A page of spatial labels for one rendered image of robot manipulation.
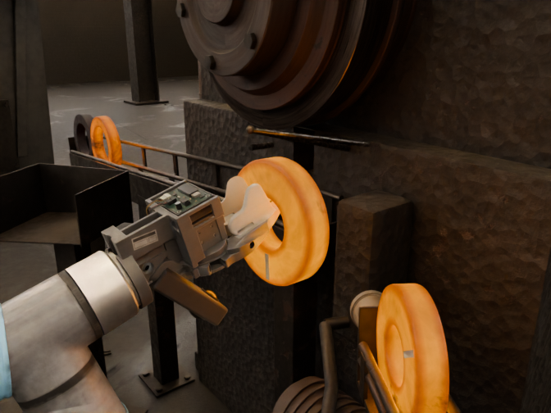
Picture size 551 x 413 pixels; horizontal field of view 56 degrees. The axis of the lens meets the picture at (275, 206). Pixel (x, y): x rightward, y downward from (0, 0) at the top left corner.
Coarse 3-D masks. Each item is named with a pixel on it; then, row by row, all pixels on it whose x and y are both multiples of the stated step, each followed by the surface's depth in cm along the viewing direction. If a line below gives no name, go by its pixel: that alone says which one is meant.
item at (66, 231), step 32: (0, 192) 122; (32, 192) 132; (64, 192) 134; (96, 192) 115; (128, 192) 127; (0, 224) 123; (32, 224) 128; (64, 224) 126; (96, 224) 116; (64, 256) 124; (96, 352) 134
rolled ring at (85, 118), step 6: (78, 114) 180; (84, 114) 178; (78, 120) 181; (84, 120) 175; (90, 120) 176; (78, 126) 183; (84, 126) 176; (90, 126) 175; (78, 132) 185; (84, 132) 187; (78, 138) 186; (84, 138) 188; (78, 144) 187; (84, 144) 188; (90, 144) 176; (78, 150) 187; (84, 150) 187; (90, 150) 177
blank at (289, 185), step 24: (264, 168) 61; (288, 168) 59; (264, 192) 62; (288, 192) 58; (312, 192) 58; (288, 216) 59; (312, 216) 57; (264, 240) 66; (288, 240) 60; (312, 240) 57; (264, 264) 65; (288, 264) 61; (312, 264) 59
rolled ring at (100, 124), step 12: (96, 120) 165; (108, 120) 162; (96, 132) 170; (108, 132) 160; (96, 144) 172; (108, 144) 161; (120, 144) 161; (96, 156) 172; (108, 156) 163; (120, 156) 162
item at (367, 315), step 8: (360, 312) 65; (368, 312) 65; (376, 312) 65; (360, 320) 65; (368, 320) 65; (360, 328) 65; (368, 328) 65; (360, 336) 66; (368, 336) 66; (368, 344) 66; (360, 352) 66; (376, 352) 66; (376, 360) 66
